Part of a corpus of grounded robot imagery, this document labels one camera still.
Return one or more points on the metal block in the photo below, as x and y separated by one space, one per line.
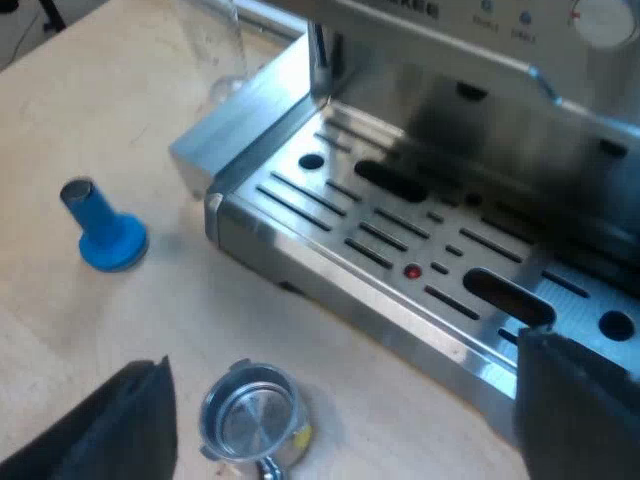
225 130

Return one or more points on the steel espresso machine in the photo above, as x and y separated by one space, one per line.
400 210

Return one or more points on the bright blue tamper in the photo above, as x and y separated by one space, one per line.
102 227

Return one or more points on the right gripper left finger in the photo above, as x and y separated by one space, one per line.
120 425

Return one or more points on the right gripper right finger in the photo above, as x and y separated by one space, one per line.
580 415

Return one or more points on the clear measuring glass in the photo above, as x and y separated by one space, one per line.
220 45

